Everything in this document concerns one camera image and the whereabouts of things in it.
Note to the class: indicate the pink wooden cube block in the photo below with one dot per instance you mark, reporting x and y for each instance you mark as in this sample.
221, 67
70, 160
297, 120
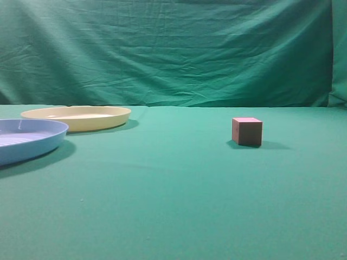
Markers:
247, 131

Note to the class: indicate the cream yellow plastic plate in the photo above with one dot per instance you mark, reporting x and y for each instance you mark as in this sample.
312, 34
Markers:
82, 118

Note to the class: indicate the light blue plastic plate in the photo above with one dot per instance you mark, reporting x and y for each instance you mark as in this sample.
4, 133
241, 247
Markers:
24, 139

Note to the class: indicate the green table cloth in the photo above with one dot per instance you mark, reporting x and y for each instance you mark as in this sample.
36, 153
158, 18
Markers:
172, 184

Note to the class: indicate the green backdrop cloth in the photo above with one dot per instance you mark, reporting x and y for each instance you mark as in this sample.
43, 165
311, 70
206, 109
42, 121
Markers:
174, 53

